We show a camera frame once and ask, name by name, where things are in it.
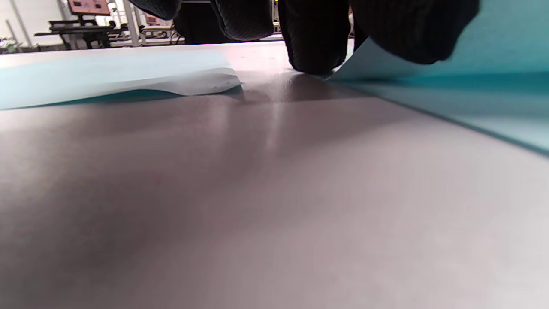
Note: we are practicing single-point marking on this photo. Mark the black mesh office chair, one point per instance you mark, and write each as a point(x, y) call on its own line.
point(193, 25)

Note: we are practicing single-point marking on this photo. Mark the person's left hand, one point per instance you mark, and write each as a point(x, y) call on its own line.
point(317, 34)

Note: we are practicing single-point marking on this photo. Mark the light blue paper sheet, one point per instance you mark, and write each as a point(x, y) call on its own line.
point(107, 73)
point(493, 111)

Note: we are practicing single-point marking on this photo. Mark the monitor with pink screen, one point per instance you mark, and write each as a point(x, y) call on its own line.
point(88, 6)

